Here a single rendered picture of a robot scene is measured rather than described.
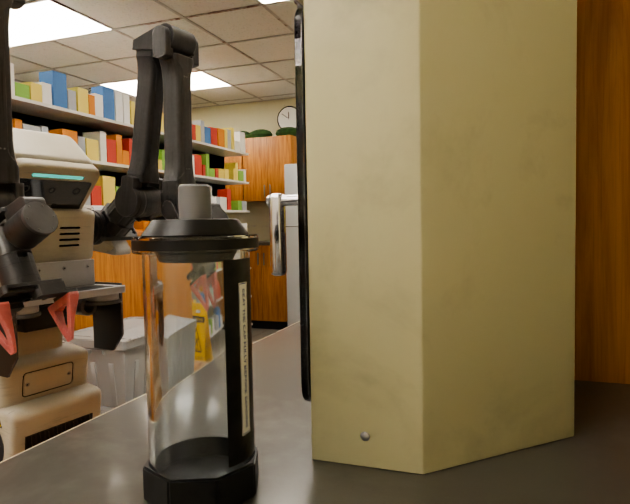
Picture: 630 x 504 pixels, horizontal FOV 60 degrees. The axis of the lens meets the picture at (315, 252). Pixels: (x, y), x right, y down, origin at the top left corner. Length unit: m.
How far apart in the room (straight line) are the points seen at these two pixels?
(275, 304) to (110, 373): 3.55
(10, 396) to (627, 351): 1.15
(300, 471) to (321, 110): 0.34
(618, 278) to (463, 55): 0.45
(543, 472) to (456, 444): 0.08
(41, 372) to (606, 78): 1.20
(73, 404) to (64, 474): 0.77
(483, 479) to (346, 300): 0.20
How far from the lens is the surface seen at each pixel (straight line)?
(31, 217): 0.95
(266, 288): 6.13
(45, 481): 0.61
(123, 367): 2.73
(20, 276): 0.98
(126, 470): 0.60
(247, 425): 0.50
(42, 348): 1.39
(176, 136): 1.31
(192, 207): 0.48
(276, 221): 0.60
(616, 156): 0.89
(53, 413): 1.36
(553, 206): 0.62
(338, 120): 0.53
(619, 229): 0.88
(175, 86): 1.33
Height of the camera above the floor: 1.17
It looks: 3 degrees down
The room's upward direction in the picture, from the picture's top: 1 degrees counter-clockwise
